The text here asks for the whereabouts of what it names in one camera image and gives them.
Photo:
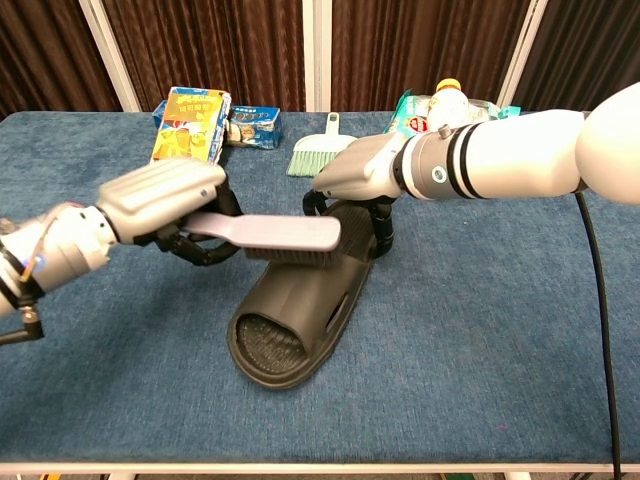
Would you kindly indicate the blue cookie packet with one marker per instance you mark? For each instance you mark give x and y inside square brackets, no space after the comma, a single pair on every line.
[255,127]

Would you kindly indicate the white table frame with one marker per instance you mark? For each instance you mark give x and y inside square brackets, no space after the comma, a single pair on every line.
[320,469]

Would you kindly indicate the yellow and blue snack box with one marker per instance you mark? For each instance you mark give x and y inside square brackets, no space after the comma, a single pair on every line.
[190,130]

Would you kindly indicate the grey handled scrub brush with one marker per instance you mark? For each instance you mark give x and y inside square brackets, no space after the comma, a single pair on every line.
[290,235]

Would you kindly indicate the small green hand broom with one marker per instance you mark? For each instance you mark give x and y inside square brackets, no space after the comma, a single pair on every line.
[312,155]

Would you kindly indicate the white bottle with yellow cap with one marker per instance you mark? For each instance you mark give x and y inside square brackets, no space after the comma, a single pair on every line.
[447,107]

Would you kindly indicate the green snack bag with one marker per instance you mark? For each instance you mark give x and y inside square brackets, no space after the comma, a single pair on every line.
[410,120]

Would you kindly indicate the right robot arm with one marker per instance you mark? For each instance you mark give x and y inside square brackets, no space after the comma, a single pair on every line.
[525,150]

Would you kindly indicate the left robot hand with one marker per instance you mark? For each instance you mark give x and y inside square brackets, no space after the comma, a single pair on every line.
[160,195]

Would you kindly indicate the white partition frame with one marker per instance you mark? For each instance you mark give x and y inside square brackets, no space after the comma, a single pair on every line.
[316,55]

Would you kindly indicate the blue fabric table cover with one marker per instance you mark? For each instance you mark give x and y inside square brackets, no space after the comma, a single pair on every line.
[150,375]

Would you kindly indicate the black rubber slipper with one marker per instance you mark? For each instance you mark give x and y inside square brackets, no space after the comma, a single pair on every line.
[300,295]

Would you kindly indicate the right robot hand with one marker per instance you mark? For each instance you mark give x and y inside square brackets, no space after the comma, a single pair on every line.
[355,170]

